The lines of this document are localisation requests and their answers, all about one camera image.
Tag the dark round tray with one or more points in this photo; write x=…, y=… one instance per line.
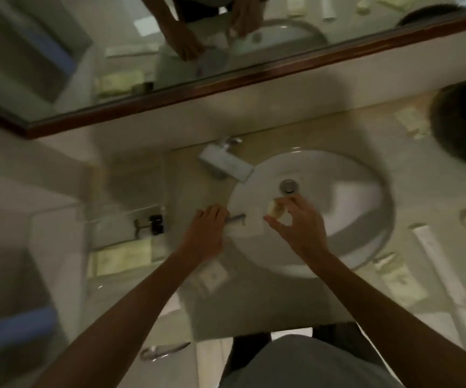
x=457, y=125

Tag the person's left fingers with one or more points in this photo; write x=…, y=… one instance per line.
x=213, y=214

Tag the long white tube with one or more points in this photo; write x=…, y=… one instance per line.
x=447, y=278

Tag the dark trousers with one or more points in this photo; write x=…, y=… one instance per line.
x=253, y=349

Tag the white round sink basin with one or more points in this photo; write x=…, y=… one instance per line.
x=346, y=214

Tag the grey shirt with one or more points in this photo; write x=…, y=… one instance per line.
x=309, y=365

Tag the pale green flat packet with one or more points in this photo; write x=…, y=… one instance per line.
x=121, y=258

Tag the blue bin liner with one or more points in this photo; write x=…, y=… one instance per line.
x=14, y=331

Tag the person's right hand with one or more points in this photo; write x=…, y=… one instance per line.
x=303, y=232

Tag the person's right forearm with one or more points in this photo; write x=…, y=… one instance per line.
x=390, y=315

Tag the chrome sink drain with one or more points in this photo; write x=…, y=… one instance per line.
x=289, y=185

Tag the wood framed wall mirror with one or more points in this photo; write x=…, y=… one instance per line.
x=257, y=72

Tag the small cream soap bar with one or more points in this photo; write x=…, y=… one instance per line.
x=275, y=208

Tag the small cream sachet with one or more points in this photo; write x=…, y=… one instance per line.
x=412, y=121

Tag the cream rectangular packet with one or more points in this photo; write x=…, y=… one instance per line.
x=400, y=278

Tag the person's left forearm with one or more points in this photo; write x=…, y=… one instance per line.
x=127, y=319

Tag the person's right thumb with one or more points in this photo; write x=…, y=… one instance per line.
x=278, y=228

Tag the person's left hand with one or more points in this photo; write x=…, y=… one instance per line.
x=205, y=234

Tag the clear glass tray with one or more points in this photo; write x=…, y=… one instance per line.
x=123, y=234

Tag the chrome square faucet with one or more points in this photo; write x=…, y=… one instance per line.
x=227, y=163

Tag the small white square packet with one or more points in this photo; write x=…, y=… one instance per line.
x=210, y=275

